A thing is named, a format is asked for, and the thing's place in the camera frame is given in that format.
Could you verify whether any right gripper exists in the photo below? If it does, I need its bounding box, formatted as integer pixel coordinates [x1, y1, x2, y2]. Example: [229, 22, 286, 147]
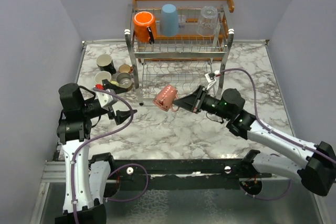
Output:
[174, 85, 233, 120]

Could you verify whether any clear plastic tumbler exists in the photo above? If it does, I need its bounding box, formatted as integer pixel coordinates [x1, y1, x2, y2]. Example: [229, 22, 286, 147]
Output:
[196, 6, 218, 37]

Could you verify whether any black faceted mug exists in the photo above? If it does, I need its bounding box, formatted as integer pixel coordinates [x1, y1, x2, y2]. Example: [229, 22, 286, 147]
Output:
[96, 54, 117, 75]

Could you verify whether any steel two-tier dish rack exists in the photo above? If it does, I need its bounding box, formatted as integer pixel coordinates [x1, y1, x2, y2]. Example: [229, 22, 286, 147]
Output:
[124, 4, 235, 105]

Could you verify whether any aluminium table frame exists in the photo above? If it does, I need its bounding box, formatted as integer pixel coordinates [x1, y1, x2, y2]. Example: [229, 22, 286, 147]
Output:
[28, 39, 330, 224]

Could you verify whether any pink ceramic mug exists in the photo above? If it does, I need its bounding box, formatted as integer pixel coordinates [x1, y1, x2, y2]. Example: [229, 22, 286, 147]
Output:
[153, 84, 179, 112]

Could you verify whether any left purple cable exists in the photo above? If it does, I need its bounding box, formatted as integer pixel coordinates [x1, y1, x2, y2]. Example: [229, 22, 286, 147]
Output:
[71, 87, 149, 224]

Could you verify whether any light green mug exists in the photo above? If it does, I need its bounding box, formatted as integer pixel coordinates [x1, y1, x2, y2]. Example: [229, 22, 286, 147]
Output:
[94, 71, 120, 87]

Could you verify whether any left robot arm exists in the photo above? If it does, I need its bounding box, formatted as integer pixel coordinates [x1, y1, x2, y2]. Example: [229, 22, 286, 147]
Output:
[55, 79, 136, 223]

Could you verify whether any cream cup brown band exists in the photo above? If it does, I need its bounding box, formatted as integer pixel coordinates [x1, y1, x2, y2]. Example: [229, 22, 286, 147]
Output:
[116, 72, 133, 89]

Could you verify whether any light blue plastic cup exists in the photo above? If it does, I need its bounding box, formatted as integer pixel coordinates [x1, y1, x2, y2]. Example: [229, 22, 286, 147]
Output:
[160, 4, 179, 37]

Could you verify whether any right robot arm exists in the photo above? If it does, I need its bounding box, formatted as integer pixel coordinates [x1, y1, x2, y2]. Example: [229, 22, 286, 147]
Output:
[173, 86, 335, 196]

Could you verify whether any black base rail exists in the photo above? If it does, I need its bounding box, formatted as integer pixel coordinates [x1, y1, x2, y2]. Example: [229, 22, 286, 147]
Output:
[103, 158, 271, 197]

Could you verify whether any orange wooden rack frame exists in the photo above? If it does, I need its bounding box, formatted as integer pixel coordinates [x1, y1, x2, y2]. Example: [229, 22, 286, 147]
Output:
[124, 0, 235, 62]

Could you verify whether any orange mug black handle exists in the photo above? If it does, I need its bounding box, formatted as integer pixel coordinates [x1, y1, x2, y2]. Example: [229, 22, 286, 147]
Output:
[133, 11, 157, 45]

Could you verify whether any small copper orange cup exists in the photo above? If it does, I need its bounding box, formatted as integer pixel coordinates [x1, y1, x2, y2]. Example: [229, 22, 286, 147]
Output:
[119, 64, 133, 74]

